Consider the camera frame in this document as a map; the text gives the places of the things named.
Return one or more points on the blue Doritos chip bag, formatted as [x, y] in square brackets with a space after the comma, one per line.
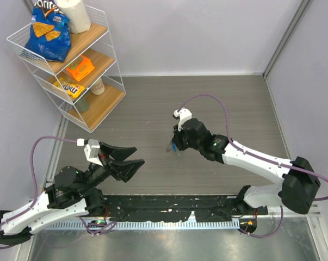
[49, 32]

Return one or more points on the orange Reeses candy bag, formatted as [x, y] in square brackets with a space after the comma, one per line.
[79, 68]

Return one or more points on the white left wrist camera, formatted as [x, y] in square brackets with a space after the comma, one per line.
[91, 150]

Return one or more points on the blue key tag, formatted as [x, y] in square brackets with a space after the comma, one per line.
[174, 148]

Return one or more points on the white wire shelf rack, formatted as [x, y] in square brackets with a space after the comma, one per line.
[88, 85]

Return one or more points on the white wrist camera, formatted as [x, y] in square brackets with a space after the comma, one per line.
[182, 115]
[91, 150]

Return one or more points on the paper towel roll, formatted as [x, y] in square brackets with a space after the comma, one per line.
[75, 10]

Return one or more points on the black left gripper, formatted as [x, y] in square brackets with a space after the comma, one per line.
[123, 169]

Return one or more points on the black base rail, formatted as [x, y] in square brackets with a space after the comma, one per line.
[172, 208]

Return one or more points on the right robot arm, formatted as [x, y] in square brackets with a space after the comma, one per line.
[293, 184]

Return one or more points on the yellow M&Ms candy bag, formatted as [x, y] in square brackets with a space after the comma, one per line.
[73, 90]

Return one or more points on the beige paper cup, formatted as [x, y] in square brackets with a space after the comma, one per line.
[98, 87]

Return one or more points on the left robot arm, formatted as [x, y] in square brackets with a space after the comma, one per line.
[73, 193]

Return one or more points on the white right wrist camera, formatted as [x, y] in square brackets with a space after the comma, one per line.
[182, 115]

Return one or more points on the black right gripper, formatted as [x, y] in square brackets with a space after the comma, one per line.
[177, 138]

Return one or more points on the white slotted cable duct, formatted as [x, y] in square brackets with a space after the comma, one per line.
[148, 225]

